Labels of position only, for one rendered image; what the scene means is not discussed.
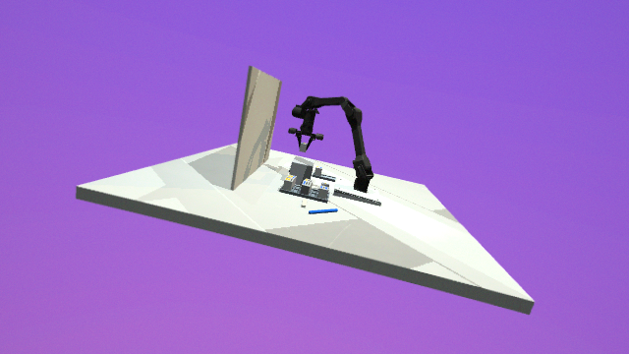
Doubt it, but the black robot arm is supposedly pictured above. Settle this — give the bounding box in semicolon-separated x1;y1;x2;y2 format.
292;96;374;193

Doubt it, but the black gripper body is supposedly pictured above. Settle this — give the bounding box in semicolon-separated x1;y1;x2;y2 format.
288;120;323;141

